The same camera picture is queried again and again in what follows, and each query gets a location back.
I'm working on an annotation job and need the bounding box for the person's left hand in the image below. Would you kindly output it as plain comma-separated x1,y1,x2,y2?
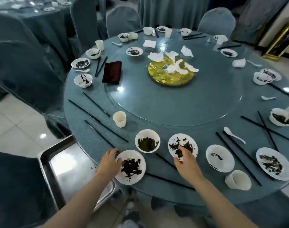
96,148,123,182

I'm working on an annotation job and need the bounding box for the person's right hand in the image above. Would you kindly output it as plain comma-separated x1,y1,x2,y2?
174,146,206,186

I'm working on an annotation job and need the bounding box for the metal tray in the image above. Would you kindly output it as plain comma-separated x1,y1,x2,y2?
38,135,116,213

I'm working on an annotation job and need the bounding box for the blue covered chair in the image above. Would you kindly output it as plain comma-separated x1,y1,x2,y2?
0,40,73,139
105,5,142,38
0,13,44,45
69,0,100,49
197,7,236,38
237,191,289,228
0,150,58,228

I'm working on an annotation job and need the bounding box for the person's left forearm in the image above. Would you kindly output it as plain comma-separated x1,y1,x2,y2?
41,172,113,228

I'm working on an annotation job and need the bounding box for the person's right forearm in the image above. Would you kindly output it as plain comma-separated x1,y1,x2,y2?
191,177,259,228

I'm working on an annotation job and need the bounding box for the round blue table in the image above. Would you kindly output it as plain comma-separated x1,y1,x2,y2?
63,27,289,218

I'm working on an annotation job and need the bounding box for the round glass turntable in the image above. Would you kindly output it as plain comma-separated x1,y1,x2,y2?
103,35,244,127

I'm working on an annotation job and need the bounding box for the yellow round disc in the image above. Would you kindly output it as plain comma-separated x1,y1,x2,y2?
148,56,195,87

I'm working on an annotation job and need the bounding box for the dark red cloth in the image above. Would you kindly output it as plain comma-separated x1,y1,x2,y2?
101,61,122,85

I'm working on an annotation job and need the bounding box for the crumpled white tissue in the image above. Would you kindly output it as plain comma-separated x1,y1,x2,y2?
181,46,194,58
165,51,179,63
184,62,199,73
166,59,189,76
147,51,164,62

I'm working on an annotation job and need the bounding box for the blue clothed background table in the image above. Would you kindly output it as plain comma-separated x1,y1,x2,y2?
0,0,76,67

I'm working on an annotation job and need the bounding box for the blue pleated table skirt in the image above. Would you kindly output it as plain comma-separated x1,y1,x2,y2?
137,0,211,30

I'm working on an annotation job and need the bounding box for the gold standing bin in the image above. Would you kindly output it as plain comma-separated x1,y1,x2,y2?
262,17,289,62

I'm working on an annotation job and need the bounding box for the blue draped curtain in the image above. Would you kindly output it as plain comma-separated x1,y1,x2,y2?
231,0,289,44

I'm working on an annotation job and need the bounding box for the cluster of white dishes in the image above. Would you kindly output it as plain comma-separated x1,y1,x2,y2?
10,0,73,12

